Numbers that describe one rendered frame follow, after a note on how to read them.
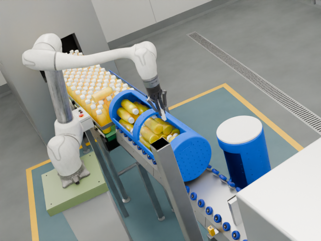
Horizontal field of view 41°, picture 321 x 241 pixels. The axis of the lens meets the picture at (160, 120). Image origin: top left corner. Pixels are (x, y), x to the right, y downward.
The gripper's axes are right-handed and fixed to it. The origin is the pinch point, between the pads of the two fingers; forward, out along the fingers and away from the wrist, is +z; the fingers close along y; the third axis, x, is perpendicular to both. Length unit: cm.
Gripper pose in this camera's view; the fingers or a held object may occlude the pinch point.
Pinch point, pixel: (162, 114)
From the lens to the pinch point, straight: 247.2
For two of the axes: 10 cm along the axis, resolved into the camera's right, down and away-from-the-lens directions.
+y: 8.3, -4.8, 2.8
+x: -4.8, -3.6, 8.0
